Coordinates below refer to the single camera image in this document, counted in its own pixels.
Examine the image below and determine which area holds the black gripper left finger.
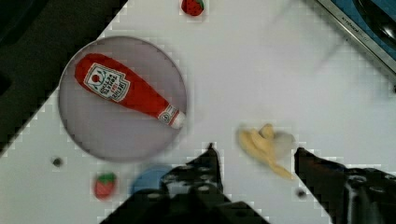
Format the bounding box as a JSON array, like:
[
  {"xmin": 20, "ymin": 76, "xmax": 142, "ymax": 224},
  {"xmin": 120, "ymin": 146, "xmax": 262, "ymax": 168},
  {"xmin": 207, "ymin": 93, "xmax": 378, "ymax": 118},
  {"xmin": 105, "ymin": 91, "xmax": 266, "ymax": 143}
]
[{"xmin": 100, "ymin": 145, "xmax": 270, "ymax": 224}]

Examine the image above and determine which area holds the red toy strawberry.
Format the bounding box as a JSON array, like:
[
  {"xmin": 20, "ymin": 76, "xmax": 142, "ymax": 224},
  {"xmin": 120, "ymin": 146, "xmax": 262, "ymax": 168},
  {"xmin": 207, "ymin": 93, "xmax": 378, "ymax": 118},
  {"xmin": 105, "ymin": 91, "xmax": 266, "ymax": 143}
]
[{"xmin": 181, "ymin": 0, "xmax": 205, "ymax": 17}]

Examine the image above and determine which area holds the silver toaster oven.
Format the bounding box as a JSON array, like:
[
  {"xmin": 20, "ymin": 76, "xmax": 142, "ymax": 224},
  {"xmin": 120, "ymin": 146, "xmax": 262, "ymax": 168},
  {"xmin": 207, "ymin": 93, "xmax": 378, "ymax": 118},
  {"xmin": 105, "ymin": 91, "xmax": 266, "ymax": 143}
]
[{"xmin": 315, "ymin": 0, "xmax": 396, "ymax": 76}]

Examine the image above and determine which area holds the red plush ketchup bottle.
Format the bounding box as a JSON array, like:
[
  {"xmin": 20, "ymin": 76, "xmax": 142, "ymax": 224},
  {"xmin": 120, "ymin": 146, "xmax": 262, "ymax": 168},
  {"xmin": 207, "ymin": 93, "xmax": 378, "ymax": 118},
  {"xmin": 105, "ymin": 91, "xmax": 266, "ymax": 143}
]
[{"xmin": 75, "ymin": 53, "xmax": 186, "ymax": 129}]

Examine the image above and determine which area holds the yellow peeled toy banana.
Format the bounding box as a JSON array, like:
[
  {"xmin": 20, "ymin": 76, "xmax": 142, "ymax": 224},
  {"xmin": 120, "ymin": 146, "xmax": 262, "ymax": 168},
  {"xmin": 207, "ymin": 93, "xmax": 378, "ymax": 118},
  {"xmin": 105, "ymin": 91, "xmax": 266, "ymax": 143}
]
[{"xmin": 238, "ymin": 124, "xmax": 294, "ymax": 180}]

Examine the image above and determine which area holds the blue cup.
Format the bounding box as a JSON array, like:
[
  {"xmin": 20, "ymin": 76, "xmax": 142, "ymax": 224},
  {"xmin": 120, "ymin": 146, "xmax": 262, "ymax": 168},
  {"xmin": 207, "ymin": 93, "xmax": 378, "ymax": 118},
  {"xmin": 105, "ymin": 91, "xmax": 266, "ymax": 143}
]
[{"xmin": 129, "ymin": 165, "xmax": 172, "ymax": 195}]

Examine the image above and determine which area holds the pink toy strawberry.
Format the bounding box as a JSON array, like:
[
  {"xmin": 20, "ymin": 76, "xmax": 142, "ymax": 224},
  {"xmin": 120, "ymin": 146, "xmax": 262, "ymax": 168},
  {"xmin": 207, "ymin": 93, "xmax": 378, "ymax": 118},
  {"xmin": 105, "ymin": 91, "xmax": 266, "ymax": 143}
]
[{"xmin": 93, "ymin": 173, "xmax": 117, "ymax": 200}]

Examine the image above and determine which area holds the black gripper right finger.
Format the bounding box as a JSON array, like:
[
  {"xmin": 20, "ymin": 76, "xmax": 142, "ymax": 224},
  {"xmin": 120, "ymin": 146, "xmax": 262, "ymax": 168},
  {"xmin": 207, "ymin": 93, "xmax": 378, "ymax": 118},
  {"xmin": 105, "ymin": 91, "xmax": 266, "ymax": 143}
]
[{"xmin": 294, "ymin": 147, "xmax": 396, "ymax": 224}]

